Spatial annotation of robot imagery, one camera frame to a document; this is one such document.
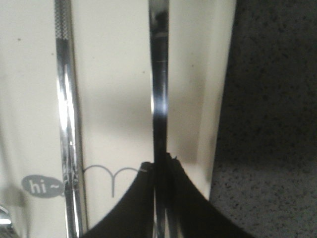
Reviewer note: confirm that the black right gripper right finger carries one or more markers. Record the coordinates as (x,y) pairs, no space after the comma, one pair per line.
(192,216)

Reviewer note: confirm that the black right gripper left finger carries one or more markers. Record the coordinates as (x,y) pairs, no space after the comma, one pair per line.
(133,215)

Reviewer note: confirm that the silver fork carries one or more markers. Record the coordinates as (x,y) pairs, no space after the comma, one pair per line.
(41,178)

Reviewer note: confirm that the beige rabbit serving tray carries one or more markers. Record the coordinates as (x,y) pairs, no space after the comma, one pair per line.
(113,77)

